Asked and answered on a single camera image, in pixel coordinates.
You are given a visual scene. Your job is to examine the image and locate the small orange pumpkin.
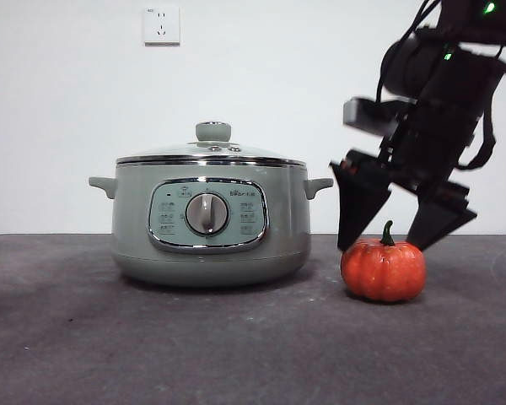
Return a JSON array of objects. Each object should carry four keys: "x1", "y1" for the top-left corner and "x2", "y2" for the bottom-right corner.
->
[{"x1": 340, "y1": 220, "x2": 428, "y2": 304}]

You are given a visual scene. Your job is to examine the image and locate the glass lid with green knob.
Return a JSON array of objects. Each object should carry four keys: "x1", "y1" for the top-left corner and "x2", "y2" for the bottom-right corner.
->
[{"x1": 116, "y1": 121, "x2": 309, "y2": 167}]

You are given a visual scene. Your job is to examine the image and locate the green electric cooking pot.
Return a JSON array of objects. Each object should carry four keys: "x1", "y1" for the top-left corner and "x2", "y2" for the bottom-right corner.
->
[{"x1": 88, "y1": 162, "x2": 334, "y2": 289}]

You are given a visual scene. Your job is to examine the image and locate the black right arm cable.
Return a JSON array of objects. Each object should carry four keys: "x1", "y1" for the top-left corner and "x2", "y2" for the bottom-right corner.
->
[{"x1": 457, "y1": 96, "x2": 498, "y2": 170}]

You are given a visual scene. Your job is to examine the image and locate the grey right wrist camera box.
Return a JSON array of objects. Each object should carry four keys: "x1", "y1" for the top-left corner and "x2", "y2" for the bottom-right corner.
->
[{"x1": 343, "y1": 96, "x2": 404, "y2": 137}]

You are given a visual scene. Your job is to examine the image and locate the white wall socket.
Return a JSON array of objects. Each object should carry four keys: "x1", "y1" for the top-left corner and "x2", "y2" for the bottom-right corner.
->
[{"x1": 143, "y1": 7, "x2": 181, "y2": 47}]

